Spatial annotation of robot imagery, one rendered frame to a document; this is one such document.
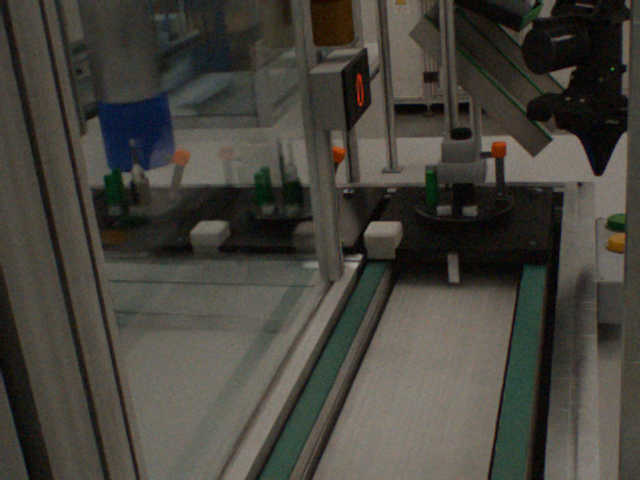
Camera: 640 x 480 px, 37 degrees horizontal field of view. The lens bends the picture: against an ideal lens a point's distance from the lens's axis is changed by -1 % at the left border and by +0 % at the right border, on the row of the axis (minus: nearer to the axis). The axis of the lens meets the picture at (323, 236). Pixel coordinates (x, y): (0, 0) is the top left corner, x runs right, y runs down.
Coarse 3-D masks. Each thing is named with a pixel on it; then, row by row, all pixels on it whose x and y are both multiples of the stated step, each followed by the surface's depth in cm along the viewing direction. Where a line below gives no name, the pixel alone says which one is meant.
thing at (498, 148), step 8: (496, 144) 129; (504, 144) 128; (480, 152) 131; (488, 152) 130; (496, 152) 129; (504, 152) 129; (496, 160) 129; (504, 160) 130; (496, 168) 130; (504, 168) 130; (496, 176) 130; (504, 176) 130; (496, 184) 131; (504, 184) 131; (496, 192) 131; (504, 192) 131
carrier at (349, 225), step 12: (360, 192) 147; (372, 192) 147; (384, 192) 147; (348, 204) 143; (360, 204) 142; (372, 204) 142; (348, 216) 138; (360, 216) 138; (372, 216) 139; (348, 228) 134; (360, 228) 133; (348, 240) 130; (360, 240) 131; (348, 252) 128
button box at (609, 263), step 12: (600, 228) 128; (600, 240) 124; (600, 252) 121; (612, 252) 120; (600, 264) 117; (612, 264) 117; (600, 276) 114; (612, 276) 114; (600, 288) 113; (612, 288) 113; (600, 300) 114; (612, 300) 114; (600, 312) 115; (612, 312) 114; (612, 324) 115
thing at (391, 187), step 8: (336, 184) 155; (344, 184) 155; (352, 184) 154; (360, 184) 154; (368, 184) 154; (376, 184) 153; (384, 184) 153; (392, 184) 152; (400, 184) 152; (408, 184) 152; (416, 184) 151; (424, 184) 151; (440, 184) 150; (480, 184) 149; (488, 184) 148; (512, 184) 147; (520, 184) 147; (528, 184) 147; (536, 184) 146; (544, 184) 146; (552, 184) 146; (560, 184) 145; (392, 192) 149; (560, 192) 142; (560, 200) 143; (560, 208) 144; (552, 216) 144; (552, 240) 146; (560, 240) 145; (360, 248) 141; (344, 256) 127; (352, 256) 127; (360, 256) 127; (344, 264) 125; (352, 264) 125; (360, 264) 126; (360, 272) 126
